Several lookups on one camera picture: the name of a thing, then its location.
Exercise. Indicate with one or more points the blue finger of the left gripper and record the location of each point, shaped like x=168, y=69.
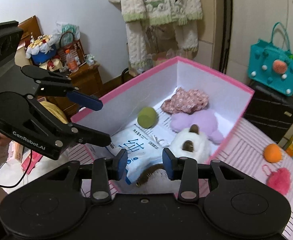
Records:
x=85, y=135
x=91, y=102

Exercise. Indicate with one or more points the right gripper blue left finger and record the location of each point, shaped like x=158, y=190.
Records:
x=119, y=164

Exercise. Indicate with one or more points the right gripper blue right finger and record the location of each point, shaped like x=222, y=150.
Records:
x=170, y=164

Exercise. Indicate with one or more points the white brown plush toy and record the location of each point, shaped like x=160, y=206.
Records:
x=190, y=142

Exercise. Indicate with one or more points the blue wet wipes pack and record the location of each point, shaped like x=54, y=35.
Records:
x=144, y=150

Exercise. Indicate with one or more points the green plush ball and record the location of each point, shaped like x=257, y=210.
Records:
x=147, y=117

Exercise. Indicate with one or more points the purple plush toy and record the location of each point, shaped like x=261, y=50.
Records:
x=204, y=119

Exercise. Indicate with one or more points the pink floral scrunchie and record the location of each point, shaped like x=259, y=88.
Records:
x=184, y=101

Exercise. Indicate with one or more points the orange plush ball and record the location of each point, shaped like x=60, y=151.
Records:
x=272, y=153

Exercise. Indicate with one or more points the pink fluffy pompom keychain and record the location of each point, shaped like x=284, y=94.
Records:
x=279, y=180

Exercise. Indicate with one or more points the wooden side cabinet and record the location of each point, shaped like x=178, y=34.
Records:
x=87, y=78

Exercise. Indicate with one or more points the orange drink bottle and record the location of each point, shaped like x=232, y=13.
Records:
x=71, y=61

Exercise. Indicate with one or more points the pink cardboard box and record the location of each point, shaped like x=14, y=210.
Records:
x=228, y=98

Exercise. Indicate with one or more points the striped tablecloth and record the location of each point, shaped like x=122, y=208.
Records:
x=243, y=151

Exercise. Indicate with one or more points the black suitcase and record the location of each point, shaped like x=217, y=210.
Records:
x=270, y=111

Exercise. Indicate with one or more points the white knitted pajama jacket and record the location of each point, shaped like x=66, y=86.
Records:
x=160, y=12

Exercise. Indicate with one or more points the teal felt handbag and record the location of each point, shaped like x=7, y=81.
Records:
x=271, y=65

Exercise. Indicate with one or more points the black clothes rack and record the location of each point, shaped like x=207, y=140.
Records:
x=226, y=34

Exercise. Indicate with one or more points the beige wooden wardrobe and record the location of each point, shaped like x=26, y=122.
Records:
x=251, y=20

